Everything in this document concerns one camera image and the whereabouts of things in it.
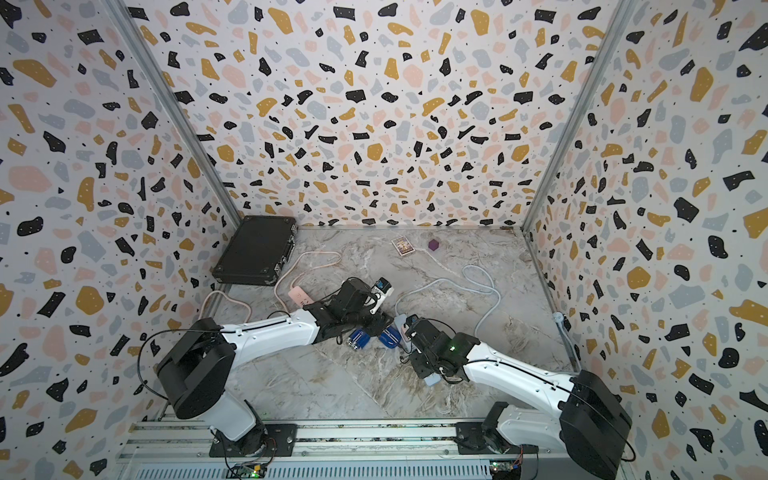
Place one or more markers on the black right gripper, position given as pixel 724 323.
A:
pixel 415 366

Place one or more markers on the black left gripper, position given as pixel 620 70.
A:
pixel 380 323

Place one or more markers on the pink power strip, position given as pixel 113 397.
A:
pixel 299 296

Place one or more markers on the white power strip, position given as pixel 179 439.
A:
pixel 412 357

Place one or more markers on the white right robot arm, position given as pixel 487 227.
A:
pixel 586 420

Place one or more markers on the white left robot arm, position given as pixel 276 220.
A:
pixel 194 374

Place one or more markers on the playing card box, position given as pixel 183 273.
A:
pixel 403 246

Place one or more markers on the black briefcase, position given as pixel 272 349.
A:
pixel 258 251

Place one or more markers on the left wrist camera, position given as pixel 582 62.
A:
pixel 380 291

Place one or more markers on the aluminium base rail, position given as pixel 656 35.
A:
pixel 334 449

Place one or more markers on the aluminium corner post left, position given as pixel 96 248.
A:
pixel 120 16

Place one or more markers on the aluminium corner post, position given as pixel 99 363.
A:
pixel 616 26
pixel 120 16

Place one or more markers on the aluminium corner post right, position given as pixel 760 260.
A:
pixel 616 26

